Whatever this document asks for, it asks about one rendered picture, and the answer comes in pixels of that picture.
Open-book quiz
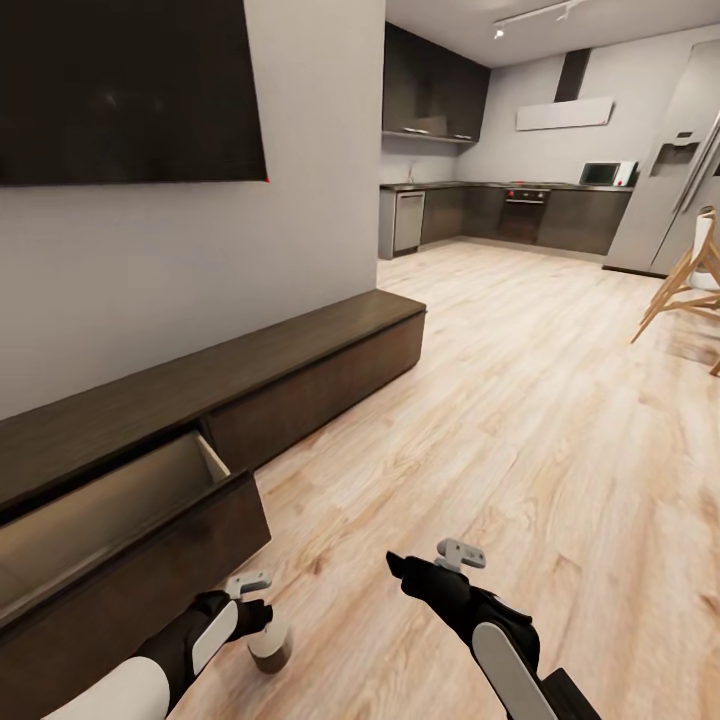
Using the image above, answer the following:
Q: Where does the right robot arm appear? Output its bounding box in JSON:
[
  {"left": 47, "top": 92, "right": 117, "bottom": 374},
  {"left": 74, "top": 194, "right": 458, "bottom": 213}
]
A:
[{"left": 386, "top": 537, "right": 603, "bottom": 720}]

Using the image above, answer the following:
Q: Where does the pillar candle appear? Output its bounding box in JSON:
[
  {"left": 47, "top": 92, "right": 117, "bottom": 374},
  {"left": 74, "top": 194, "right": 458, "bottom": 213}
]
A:
[{"left": 247, "top": 608, "right": 293, "bottom": 674}]

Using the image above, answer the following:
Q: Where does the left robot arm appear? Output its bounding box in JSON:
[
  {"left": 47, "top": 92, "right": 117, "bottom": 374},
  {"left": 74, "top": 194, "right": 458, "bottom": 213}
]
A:
[{"left": 41, "top": 569, "right": 273, "bottom": 720}]

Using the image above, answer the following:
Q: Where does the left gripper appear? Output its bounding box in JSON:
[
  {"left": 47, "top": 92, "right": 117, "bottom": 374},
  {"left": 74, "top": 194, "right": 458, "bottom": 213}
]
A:
[{"left": 224, "top": 599, "right": 273, "bottom": 643}]

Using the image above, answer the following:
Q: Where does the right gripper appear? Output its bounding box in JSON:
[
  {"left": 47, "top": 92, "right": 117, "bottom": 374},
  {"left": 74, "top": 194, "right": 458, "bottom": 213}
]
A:
[{"left": 386, "top": 551, "right": 469, "bottom": 621}]

